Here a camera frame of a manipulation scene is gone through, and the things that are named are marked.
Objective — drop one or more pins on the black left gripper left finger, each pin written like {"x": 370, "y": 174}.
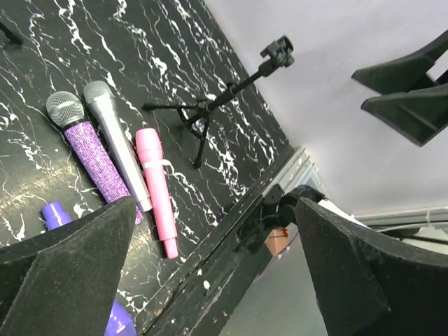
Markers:
{"x": 64, "y": 282}

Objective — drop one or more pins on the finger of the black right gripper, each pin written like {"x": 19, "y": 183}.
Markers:
{"x": 407, "y": 73}
{"x": 418, "y": 115}

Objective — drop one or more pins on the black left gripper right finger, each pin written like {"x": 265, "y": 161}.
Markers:
{"x": 367, "y": 283}

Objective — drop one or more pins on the purple plastic microphone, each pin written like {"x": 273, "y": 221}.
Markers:
{"x": 120, "y": 322}

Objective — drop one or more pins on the purple glitter microphone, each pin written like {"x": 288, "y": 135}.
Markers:
{"x": 67, "y": 111}

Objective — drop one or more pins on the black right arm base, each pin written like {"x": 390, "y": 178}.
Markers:
{"x": 276, "y": 212}

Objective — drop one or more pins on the small black tripod stand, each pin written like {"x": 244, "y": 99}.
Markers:
{"x": 197, "y": 117}

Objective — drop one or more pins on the black stand leg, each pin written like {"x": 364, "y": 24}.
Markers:
{"x": 13, "y": 38}

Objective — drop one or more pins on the pink microphone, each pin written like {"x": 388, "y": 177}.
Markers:
{"x": 149, "y": 151}

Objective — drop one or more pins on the silver microphone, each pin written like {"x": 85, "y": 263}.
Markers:
{"x": 102, "y": 104}

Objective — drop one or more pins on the aluminium table rail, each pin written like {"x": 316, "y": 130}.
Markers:
{"x": 299, "y": 170}

